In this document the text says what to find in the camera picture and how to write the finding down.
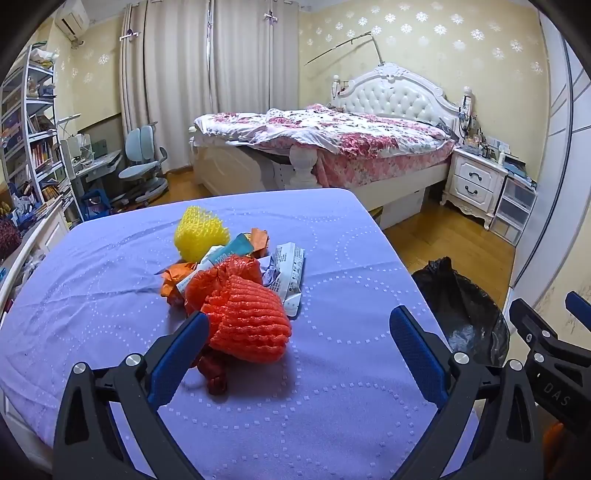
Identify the purple tablecloth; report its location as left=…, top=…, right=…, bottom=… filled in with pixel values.
left=0, top=188, right=478, bottom=480

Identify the red foam fruit net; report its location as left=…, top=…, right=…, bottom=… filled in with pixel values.
left=203, top=274, right=293, bottom=365

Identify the white nightstand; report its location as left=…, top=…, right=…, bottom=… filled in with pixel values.
left=441, top=148, right=509, bottom=232

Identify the white storage box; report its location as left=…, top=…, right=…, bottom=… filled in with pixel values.
left=383, top=189, right=426, bottom=227

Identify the study desk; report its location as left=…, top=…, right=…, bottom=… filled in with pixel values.
left=60, top=134, right=123, bottom=217

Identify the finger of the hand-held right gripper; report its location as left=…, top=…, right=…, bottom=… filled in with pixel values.
left=567, top=292, right=591, bottom=333
left=509, top=299, right=571, bottom=356

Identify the white desk lamp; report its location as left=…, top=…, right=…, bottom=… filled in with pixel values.
left=58, top=113, right=81, bottom=139

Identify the sliding wardrobe door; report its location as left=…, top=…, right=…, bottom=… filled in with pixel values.
left=510, top=14, right=591, bottom=305

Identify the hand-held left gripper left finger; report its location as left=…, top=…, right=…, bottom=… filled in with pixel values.
left=53, top=311, right=211, bottom=480

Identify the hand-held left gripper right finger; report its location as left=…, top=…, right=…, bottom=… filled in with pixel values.
left=389, top=305, right=539, bottom=480

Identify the dark red fluffy item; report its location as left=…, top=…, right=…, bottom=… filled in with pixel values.
left=0, top=217, right=23, bottom=261

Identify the bed with floral quilt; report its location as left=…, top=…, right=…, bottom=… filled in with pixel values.
left=189, top=62, right=462, bottom=227

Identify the beige curtain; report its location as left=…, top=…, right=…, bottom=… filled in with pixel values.
left=120, top=0, right=301, bottom=174

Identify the clear plastic drawer unit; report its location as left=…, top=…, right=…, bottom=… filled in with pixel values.
left=489, top=175, right=539, bottom=245

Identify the white bookshelf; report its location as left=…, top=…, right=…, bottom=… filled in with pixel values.
left=0, top=44, right=77, bottom=222

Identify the white low cabinet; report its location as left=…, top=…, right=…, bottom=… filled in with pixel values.
left=0, top=203, right=70, bottom=324

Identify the white printed wrapper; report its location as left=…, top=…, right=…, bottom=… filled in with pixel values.
left=263, top=242, right=306, bottom=319

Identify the light blue desk chair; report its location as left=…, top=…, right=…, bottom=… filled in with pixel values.
left=117, top=124, right=169, bottom=206

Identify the red plastic bag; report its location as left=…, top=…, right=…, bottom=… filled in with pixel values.
left=185, top=256, right=264, bottom=315

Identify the yellow foam fruit net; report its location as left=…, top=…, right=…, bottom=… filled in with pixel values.
left=174, top=205, right=230, bottom=264

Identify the thin metal rod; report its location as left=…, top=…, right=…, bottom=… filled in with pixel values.
left=305, top=31, right=386, bottom=68

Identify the trash bin with black liner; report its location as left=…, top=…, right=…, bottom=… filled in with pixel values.
left=411, top=256, right=511, bottom=367

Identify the red twisted wrapper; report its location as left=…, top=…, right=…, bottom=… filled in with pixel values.
left=198, top=348, right=229, bottom=395

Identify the pink floral quilt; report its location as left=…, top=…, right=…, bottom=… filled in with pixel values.
left=194, top=104, right=455, bottom=185

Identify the white air conditioner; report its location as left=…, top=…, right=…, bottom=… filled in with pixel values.
left=54, top=0, right=90, bottom=40

